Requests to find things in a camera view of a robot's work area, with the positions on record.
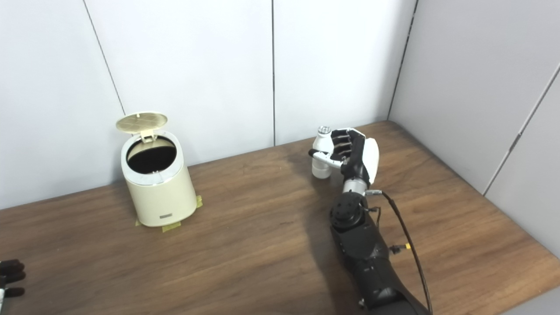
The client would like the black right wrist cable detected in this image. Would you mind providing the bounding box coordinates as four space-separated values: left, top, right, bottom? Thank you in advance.
365 189 434 315

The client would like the cream-colored round bin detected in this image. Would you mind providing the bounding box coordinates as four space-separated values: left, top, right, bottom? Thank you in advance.
116 112 198 228

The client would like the small white plastic bottle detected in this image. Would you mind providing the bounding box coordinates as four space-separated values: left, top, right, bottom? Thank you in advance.
311 126 334 179

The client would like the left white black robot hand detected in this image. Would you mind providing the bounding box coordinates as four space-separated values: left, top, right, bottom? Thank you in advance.
0 259 26 309

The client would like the cream round bin lid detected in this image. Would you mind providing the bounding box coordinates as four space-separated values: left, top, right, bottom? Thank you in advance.
116 112 169 143

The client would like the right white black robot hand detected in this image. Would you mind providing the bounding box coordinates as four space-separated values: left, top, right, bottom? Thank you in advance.
308 128 380 186

